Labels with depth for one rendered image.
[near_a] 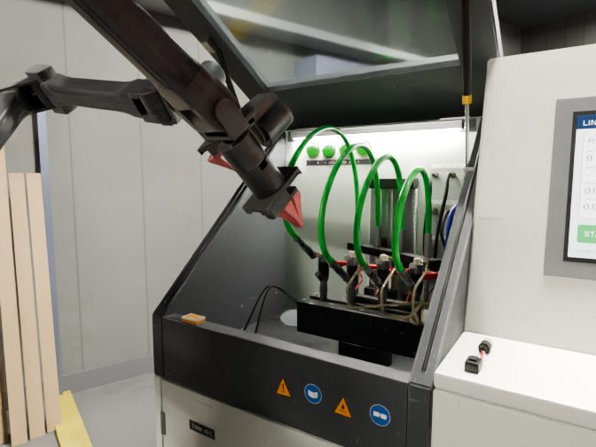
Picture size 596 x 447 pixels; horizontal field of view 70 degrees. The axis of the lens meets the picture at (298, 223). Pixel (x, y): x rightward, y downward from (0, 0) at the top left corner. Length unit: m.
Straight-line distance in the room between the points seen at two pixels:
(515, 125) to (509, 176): 0.11
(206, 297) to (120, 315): 1.80
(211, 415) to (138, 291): 1.96
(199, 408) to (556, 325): 0.79
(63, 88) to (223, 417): 0.81
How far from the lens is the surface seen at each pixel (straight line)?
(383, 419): 0.83
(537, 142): 0.99
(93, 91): 1.01
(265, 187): 0.68
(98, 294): 2.92
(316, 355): 0.86
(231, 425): 1.06
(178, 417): 1.19
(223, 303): 1.27
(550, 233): 0.94
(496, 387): 0.75
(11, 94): 1.20
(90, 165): 2.83
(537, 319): 0.94
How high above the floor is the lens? 1.29
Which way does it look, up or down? 6 degrees down
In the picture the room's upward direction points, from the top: straight up
